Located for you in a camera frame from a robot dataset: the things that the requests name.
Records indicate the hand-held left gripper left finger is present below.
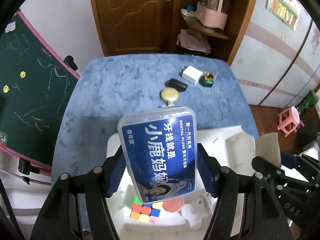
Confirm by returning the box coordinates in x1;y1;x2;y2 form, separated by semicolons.
30;147;128;240

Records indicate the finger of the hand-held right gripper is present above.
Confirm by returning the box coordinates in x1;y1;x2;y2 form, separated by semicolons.
281;152;320;174
251;156;320;195

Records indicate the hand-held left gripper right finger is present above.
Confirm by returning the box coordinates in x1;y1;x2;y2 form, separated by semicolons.
197;143;290;240

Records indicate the white plastic tray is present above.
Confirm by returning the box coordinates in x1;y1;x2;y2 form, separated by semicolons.
106;125;259;240

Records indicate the multicolour puzzle cube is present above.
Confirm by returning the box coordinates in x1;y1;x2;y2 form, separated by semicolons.
130;195;160;225

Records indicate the round pink case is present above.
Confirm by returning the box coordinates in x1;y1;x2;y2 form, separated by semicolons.
162;196;185;213

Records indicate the blue label floss box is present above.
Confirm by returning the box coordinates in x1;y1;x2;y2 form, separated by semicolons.
117;106;200;203

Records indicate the round gold compact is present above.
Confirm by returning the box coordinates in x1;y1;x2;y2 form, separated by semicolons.
161;87;178;103

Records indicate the small black charger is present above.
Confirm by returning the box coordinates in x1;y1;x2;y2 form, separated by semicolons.
168;79;188;92

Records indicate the green perfume bottle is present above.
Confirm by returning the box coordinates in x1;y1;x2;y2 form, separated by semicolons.
200;72;215;87

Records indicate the white square charger box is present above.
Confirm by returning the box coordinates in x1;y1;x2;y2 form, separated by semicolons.
182;66;202;84

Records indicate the pink plastic stool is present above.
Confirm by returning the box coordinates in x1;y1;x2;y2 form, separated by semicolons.
277;106;304;137

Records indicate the green printed bag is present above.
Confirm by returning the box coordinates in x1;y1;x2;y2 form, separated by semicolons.
296;90;319;115

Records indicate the blue plush tablecloth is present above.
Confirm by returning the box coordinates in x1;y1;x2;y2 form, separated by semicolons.
51;55;260;188

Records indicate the black chalkboard knob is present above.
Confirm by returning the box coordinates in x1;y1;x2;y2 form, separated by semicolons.
64;55;78;71
18;159;40;184

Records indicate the pale blue flowered wardrobe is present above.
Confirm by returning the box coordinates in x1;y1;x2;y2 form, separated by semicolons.
229;0;320;108

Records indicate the pink framed green chalkboard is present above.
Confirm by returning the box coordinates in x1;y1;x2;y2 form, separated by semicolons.
0;11;82;167

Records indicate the red green sticker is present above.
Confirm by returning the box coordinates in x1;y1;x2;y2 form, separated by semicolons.
0;130;9;148

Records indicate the folded pink towel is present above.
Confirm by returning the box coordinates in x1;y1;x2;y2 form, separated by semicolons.
177;29;212;54

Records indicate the wooden corner shelf cabinet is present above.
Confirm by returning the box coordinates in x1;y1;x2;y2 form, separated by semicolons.
170;0;260;67

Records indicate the brown wooden door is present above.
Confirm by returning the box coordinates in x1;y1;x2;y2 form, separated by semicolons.
87;0;175;57

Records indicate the white crumpled cloth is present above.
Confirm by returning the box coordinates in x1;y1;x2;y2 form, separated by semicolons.
180;8;198;18

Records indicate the colourful wall poster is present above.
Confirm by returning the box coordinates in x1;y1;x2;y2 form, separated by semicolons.
266;0;302;32

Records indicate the pink handled basket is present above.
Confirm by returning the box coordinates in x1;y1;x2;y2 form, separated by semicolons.
196;0;229;29

